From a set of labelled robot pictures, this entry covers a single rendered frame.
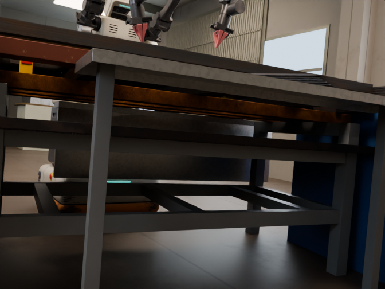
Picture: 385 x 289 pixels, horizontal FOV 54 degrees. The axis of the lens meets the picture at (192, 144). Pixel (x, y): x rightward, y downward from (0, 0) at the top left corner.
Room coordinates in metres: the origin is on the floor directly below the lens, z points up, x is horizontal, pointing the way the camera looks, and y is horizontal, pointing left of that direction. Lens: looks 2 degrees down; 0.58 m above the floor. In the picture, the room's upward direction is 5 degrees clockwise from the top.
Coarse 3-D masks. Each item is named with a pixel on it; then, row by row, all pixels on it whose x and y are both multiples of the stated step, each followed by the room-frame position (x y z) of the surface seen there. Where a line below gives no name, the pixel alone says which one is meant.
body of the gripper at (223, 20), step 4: (220, 16) 1.78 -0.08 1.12; (224, 16) 1.76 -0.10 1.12; (220, 20) 1.77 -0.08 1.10; (224, 20) 1.76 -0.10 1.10; (228, 20) 1.77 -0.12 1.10; (212, 24) 1.77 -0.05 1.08; (216, 24) 1.74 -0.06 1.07; (220, 24) 1.75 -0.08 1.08; (224, 24) 1.76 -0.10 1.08; (228, 24) 1.77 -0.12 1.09; (212, 28) 1.80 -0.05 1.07; (228, 28) 1.76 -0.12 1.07; (232, 32) 1.78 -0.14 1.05
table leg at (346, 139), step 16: (352, 144) 1.67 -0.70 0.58; (352, 160) 1.68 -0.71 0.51; (336, 176) 1.71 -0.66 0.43; (352, 176) 1.68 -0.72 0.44; (336, 192) 1.70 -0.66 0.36; (352, 192) 1.69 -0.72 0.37; (336, 208) 1.69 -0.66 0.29; (336, 224) 1.68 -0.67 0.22; (336, 240) 1.68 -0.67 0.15; (336, 256) 1.67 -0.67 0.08; (336, 272) 1.66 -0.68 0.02
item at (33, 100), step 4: (24, 100) 8.74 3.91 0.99; (28, 100) 8.36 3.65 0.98; (32, 100) 8.19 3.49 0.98; (36, 100) 8.24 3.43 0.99; (40, 100) 8.28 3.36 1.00; (44, 100) 8.33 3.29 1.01; (48, 100) 8.37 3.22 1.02; (44, 104) 8.33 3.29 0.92; (48, 104) 8.38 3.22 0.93; (52, 104) 8.43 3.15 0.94
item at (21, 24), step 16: (0, 32) 1.08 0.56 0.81; (16, 32) 1.08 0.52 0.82; (32, 32) 1.10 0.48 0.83; (48, 32) 1.12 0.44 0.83; (64, 32) 1.14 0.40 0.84; (80, 32) 1.16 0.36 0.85; (112, 48) 1.20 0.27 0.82; (128, 48) 1.22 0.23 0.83; (144, 48) 1.25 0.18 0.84; (160, 48) 1.27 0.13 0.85; (16, 64) 1.69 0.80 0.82; (48, 64) 1.62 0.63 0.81; (208, 64) 1.35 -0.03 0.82; (224, 64) 1.38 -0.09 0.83; (240, 64) 1.40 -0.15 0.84; (256, 64) 1.43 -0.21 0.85; (336, 80) 1.61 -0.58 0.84
